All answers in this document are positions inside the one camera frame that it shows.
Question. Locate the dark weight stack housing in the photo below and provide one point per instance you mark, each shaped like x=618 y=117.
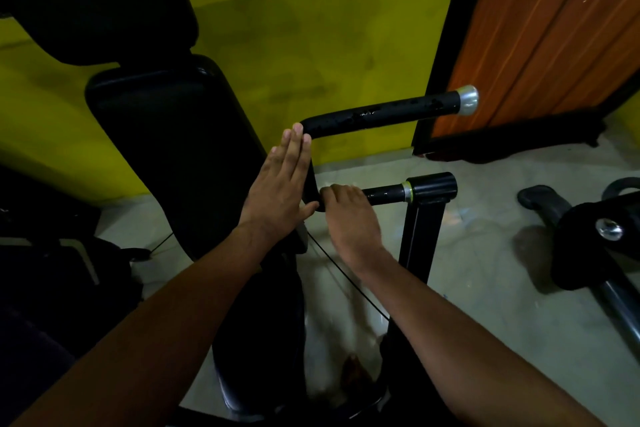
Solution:
x=50 y=291

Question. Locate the person's right forearm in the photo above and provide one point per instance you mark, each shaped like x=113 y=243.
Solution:
x=460 y=366

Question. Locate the grey leg machine frame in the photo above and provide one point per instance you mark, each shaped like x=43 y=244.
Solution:
x=545 y=201

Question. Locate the orange black edged panel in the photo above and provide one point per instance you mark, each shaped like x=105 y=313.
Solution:
x=550 y=26

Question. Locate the person's right hand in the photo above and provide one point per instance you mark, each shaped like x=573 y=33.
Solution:
x=352 y=226

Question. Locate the person's left forearm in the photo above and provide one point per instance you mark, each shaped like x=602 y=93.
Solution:
x=150 y=336

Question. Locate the person's left hand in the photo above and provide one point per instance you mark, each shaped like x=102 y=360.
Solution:
x=280 y=186

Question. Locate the black head pad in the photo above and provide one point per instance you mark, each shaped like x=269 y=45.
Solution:
x=100 y=1

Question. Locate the person's right foot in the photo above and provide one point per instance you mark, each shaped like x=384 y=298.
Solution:
x=356 y=376

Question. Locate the black round seat pad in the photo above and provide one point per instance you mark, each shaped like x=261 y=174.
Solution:
x=260 y=341

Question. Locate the black machine base frame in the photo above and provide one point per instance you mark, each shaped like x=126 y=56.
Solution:
x=425 y=221

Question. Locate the black back pad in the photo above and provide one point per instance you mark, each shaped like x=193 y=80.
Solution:
x=185 y=151

